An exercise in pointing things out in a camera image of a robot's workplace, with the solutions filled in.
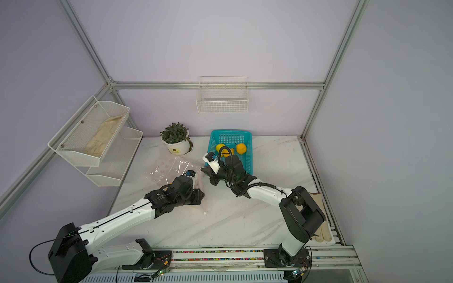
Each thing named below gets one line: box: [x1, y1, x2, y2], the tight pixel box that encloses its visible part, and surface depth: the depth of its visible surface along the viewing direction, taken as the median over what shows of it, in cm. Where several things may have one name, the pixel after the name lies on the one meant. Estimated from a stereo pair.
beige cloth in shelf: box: [83, 113, 125, 158], surface depth 80 cm
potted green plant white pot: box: [159, 122, 194, 156], surface depth 101 cm
